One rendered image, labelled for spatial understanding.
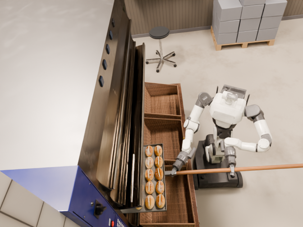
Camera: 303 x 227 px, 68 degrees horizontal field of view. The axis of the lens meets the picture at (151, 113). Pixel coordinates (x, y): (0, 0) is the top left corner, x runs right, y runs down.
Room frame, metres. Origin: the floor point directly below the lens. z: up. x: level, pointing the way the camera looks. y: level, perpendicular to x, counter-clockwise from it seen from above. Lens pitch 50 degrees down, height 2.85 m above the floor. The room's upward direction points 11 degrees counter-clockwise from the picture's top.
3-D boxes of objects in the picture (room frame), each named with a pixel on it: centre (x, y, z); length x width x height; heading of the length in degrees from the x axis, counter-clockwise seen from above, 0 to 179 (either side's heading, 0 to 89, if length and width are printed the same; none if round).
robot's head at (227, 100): (1.19, -0.65, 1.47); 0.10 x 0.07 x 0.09; 53
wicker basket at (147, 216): (0.77, 0.01, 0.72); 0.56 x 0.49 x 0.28; 174
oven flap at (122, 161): (1.38, 0.20, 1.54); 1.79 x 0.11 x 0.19; 172
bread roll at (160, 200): (0.56, 0.05, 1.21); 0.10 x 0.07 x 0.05; 172
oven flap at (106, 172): (1.38, 0.20, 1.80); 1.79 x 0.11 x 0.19; 172
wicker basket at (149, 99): (1.97, -0.15, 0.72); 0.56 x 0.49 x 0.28; 172
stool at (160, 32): (3.72, -0.38, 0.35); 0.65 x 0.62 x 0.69; 172
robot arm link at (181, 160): (0.82, -0.15, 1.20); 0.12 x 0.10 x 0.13; 138
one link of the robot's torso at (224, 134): (1.27, -0.67, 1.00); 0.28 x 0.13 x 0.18; 172
